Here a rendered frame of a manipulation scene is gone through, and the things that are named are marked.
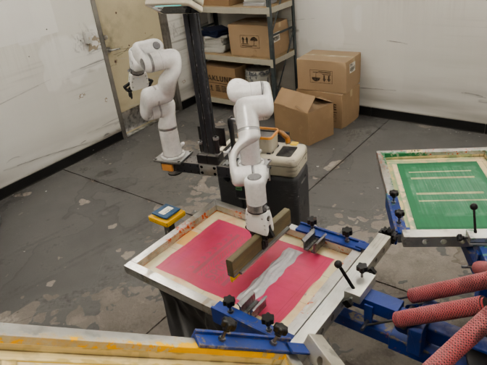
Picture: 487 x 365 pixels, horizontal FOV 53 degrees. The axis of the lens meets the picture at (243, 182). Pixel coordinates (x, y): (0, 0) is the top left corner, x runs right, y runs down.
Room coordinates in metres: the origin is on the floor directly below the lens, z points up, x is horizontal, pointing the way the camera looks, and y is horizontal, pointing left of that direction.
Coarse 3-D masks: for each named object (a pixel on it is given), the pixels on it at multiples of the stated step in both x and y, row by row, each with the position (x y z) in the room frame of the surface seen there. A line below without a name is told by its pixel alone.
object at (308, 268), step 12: (216, 228) 1.85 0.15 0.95; (228, 228) 1.84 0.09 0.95; (240, 228) 1.82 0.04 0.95; (192, 240) 1.77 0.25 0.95; (204, 240) 1.76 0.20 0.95; (216, 240) 1.75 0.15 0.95; (276, 252) 1.62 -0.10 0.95; (264, 264) 1.55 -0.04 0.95; (300, 264) 1.52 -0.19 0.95; (312, 264) 1.51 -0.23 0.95; (324, 264) 1.51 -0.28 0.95; (288, 276) 1.46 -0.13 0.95; (300, 276) 1.45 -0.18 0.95; (312, 276) 1.45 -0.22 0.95
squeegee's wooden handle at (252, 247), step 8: (280, 216) 1.60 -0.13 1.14; (288, 216) 1.64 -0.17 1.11; (280, 224) 1.59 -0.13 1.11; (288, 224) 1.63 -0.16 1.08; (248, 240) 1.47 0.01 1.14; (256, 240) 1.47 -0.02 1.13; (240, 248) 1.43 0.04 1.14; (248, 248) 1.43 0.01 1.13; (256, 248) 1.46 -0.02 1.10; (232, 256) 1.39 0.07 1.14; (240, 256) 1.39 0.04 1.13; (248, 256) 1.43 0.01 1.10; (232, 264) 1.36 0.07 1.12; (240, 264) 1.39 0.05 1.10; (232, 272) 1.36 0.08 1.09
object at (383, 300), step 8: (368, 296) 1.21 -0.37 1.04; (376, 296) 1.21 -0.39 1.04; (384, 296) 1.20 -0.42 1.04; (392, 296) 1.20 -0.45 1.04; (360, 304) 1.21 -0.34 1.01; (368, 304) 1.19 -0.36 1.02; (376, 304) 1.18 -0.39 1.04; (384, 304) 1.17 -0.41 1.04; (392, 304) 1.16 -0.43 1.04; (400, 304) 1.16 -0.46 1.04; (376, 312) 1.17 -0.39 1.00; (384, 312) 1.16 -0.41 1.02; (392, 312) 1.14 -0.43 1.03
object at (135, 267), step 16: (208, 208) 1.97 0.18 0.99; (224, 208) 1.96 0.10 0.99; (240, 208) 1.94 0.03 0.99; (192, 224) 1.87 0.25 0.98; (160, 240) 1.75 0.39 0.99; (176, 240) 1.78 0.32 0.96; (144, 256) 1.65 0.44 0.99; (352, 256) 1.49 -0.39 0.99; (128, 272) 1.59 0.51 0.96; (144, 272) 1.54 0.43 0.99; (336, 272) 1.41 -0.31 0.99; (160, 288) 1.47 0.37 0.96; (176, 288) 1.42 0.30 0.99; (320, 288) 1.33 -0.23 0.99; (192, 304) 1.36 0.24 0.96; (208, 304) 1.32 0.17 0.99; (304, 320) 1.19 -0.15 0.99
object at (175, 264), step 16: (176, 256) 1.67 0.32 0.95; (192, 256) 1.66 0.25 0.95; (176, 272) 1.56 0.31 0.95; (192, 272) 1.55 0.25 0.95; (256, 272) 1.51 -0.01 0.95; (208, 288) 1.44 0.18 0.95; (224, 288) 1.43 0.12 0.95; (240, 288) 1.42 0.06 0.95; (272, 288) 1.40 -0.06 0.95; (288, 288) 1.39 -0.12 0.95; (304, 288) 1.38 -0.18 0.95; (272, 304) 1.32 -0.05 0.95; (288, 304) 1.31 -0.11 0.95
